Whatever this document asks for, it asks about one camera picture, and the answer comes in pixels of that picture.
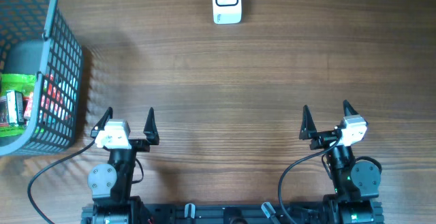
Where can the teal tissue pack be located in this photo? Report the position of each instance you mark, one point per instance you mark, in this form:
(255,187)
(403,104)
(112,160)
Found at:
(71,93)

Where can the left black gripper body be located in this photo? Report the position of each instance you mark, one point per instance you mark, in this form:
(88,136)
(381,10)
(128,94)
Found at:
(139,146)

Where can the grey plastic mesh basket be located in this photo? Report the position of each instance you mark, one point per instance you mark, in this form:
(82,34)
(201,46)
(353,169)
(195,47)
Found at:
(36,40)

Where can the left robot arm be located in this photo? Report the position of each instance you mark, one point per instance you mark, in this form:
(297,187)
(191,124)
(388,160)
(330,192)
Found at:
(110,183)

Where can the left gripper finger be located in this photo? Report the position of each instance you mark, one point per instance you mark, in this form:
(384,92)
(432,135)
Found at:
(102,122)
(150,128)

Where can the white barcode scanner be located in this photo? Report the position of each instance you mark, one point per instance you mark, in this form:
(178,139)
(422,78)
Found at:
(226,12)

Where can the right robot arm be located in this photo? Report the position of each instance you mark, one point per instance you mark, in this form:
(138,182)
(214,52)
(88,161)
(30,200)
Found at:
(356,180)

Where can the orange tissue pack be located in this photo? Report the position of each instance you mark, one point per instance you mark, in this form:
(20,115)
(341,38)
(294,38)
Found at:
(55,100)

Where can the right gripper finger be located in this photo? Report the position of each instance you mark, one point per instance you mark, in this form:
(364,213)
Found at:
(308,129)
(348,109)

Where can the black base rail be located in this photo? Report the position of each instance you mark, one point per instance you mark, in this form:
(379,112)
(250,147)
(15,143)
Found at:
(231,213)

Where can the red snack bar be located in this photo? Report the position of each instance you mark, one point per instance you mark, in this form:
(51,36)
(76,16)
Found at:
(28,106)

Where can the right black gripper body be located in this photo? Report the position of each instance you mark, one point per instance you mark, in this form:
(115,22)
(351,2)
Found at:
(323,139)

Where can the green snack bag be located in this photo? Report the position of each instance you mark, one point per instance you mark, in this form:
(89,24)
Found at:
(18,82)

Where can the green white small box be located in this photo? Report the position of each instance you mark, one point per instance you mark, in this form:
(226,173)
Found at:
(15,108)

